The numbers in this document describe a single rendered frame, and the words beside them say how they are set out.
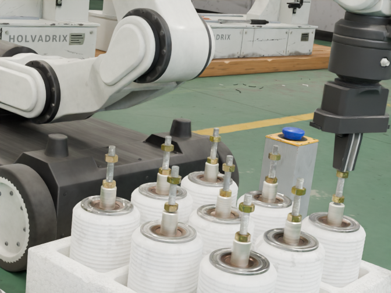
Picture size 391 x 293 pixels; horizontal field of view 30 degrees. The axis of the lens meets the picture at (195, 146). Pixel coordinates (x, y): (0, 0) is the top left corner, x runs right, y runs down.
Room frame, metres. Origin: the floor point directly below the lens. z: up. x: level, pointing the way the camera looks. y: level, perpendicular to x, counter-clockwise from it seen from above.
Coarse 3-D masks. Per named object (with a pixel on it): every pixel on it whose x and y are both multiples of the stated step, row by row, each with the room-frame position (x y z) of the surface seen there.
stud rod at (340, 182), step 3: (342, 171) 1.02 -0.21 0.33; (345, 171) 1.02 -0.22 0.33; (339, 177) 1.02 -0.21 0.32; (339, 180) 1.02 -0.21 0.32; (342, 180) 1.02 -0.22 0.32; (339, 183) 1.02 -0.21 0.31; (342, 183) 1.02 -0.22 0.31; (339, 186) 1.02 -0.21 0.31; (342, 186) 1.02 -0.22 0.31; (336, 189) 1.02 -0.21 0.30; (339, 189) 1.02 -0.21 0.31; (342, 189) 1.02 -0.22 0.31; (336, 192) 1.02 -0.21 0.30; (339, 192) 1.02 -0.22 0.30; (342, 192) 1.02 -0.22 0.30; (336, 195) 1.02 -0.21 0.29; (339, 195) 1.02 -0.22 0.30; (336, 204) 1.02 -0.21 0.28; (339, 204) 1.02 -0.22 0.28
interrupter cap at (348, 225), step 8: (312, 216) 1.03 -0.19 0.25; (320, 216) 1.04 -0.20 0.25; (344, 216) 1.05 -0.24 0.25; (312, 224) 1.00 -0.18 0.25; (320, 224) 1.00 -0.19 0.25; (328, 224) 1.01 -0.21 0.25; (344, 224) 1.02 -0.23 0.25; (352, 224) 1.01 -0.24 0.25; (336, 232) 0.98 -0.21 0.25; (344, 232) 0.98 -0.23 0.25; (352, 232) 0.99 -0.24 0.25
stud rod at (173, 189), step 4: (172, 168) 0.91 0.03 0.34; (176, 168) 0.91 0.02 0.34; (172, 172) 0.91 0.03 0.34; (176, 172) 0.91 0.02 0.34; (172, 176) 0.91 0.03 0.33; (176, 176) 0.91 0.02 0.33; (172, 184) 0.91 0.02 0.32; (176, 184) 0.91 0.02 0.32; (172, 188) 0.91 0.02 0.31; (176, 188) 0.91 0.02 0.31; (172, 192) 0.90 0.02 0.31; (172, 196) 0.90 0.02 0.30; (168, 200) 0.91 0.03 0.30; (172, 200) 0.90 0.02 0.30; (172, 204) 0.91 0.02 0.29; (172, 212) 0.91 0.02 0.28
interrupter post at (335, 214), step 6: (330, 204) 1.02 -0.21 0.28; (342, 204) 1.02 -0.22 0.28; (330, 210) 1.02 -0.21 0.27; (336, 210) 1.01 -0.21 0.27; (342, 210) 1.01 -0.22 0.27; (330, 216) 1.01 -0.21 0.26; (336, 216) 1.01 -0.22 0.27; (342, 216) 1.02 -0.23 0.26; (330, 222) 1.01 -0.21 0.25; (336, 222) 1.01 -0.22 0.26
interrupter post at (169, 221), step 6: (162, 210) 0.91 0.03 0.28; (162, 216) 0.90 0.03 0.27; (168, 216) 0.90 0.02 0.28; (174, 216) 0.90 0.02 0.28; (162, 222) 0.90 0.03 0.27; (168, 222) 0.90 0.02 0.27; (174, 222) 0.90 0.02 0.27; (162, 228) 0.90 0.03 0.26; (168, 228) 0.90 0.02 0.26; (174, 228) 0.90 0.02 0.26; (168, 234) 0.90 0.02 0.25; (174, 234) 0.90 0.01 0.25
